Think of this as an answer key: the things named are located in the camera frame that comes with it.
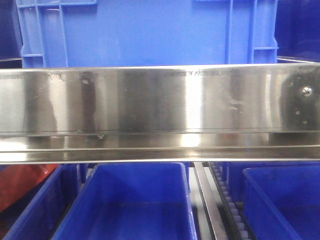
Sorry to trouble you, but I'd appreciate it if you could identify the middle dark blue bin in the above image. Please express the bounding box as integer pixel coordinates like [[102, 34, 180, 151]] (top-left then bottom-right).
[[53, 162, 197, 240]]

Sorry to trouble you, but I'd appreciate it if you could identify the dark blue bin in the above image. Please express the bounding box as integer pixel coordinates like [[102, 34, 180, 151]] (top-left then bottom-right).
[[0, 164, 81, 240], [227, 162, 320, 240], [53, 162, 197, 240]]

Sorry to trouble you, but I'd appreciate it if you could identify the right dark blue bin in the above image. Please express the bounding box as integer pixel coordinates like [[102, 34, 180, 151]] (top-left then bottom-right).
[[227, 162, 320, 240]]

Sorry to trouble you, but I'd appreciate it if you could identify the red object in bin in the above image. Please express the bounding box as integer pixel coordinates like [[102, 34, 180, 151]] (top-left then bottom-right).
[[0, 164, 58, 211]]

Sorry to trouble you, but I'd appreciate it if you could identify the left dark blue bin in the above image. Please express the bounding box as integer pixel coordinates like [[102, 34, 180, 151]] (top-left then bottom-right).
[[0, 164, 81, 240]]

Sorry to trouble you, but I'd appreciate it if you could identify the large light blue crate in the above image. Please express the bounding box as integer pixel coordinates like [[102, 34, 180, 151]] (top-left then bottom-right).
[[16, 0, 278, 68]]

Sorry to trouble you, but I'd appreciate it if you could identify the stainless steel shelf rail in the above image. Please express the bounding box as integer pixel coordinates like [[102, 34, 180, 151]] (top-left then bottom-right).
[[0, 62, 320, 165]]

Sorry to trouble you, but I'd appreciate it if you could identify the metal roller track rail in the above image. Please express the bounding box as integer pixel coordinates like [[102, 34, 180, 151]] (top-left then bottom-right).
[[190, 161, 254, 240]]

